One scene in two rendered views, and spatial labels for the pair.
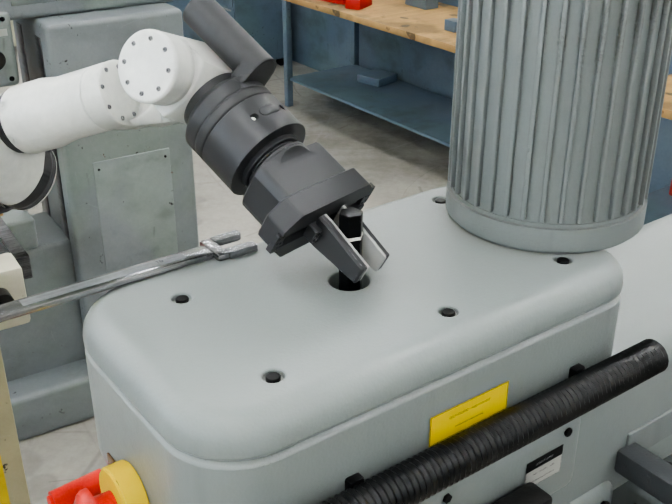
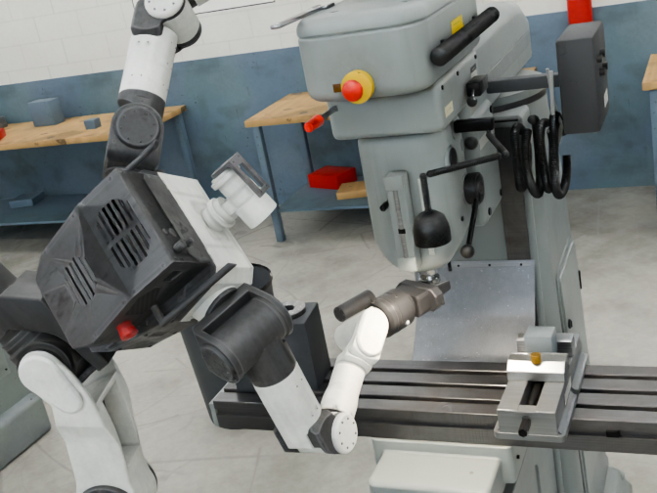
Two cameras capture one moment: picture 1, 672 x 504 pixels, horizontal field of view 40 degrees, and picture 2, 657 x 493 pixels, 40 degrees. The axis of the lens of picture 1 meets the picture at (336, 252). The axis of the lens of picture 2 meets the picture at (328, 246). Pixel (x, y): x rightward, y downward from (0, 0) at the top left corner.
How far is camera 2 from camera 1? 1.35 m
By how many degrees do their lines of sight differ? 26
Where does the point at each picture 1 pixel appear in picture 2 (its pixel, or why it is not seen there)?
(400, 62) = (40, 182)
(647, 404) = (487, 60)
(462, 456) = (468, 30)
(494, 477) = (464, 69)
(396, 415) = (444, 15)
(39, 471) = not seen: outside the picture
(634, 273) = not seen: hidden behind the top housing
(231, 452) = (416, 16)
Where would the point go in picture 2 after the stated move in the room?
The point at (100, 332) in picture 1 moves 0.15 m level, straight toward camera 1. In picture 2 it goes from (321, 22) to (383, 16)
